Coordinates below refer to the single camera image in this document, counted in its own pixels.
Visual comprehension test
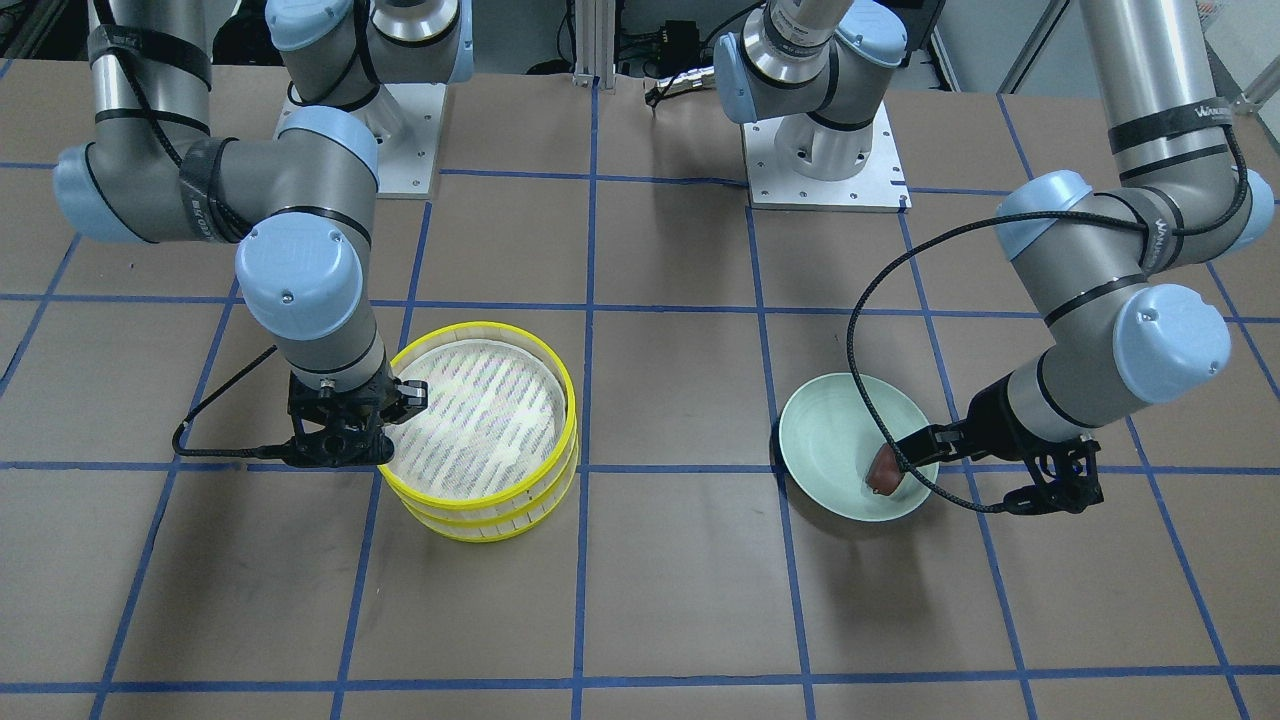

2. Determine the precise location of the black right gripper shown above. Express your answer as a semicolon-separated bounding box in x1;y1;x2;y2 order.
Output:
283;368;429;468

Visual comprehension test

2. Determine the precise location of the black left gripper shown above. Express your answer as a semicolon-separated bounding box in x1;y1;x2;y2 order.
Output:
890;378;1105;516

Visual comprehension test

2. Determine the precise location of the yellow steamer basket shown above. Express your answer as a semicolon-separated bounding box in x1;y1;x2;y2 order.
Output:
379;322;580;543

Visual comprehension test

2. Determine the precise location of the brown bun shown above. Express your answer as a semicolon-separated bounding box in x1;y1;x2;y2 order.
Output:
864;442;908;497

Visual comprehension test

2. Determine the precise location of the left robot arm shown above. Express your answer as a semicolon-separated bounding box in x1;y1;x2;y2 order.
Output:
713;1;1275;516

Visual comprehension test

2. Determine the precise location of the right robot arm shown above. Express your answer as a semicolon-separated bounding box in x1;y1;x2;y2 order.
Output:
52;1;474;468

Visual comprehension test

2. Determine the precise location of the mint green plate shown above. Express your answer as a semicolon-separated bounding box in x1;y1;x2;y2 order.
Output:
778;372;931;521

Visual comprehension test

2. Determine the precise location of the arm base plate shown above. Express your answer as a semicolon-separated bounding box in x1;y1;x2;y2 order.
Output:
741;102;913;213
274;82;447;200

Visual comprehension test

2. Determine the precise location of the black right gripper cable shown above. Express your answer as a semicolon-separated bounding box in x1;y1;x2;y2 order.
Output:
172;345;301;461

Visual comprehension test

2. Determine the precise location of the aluminium frame post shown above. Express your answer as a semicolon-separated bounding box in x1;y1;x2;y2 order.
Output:
570;0;618;94

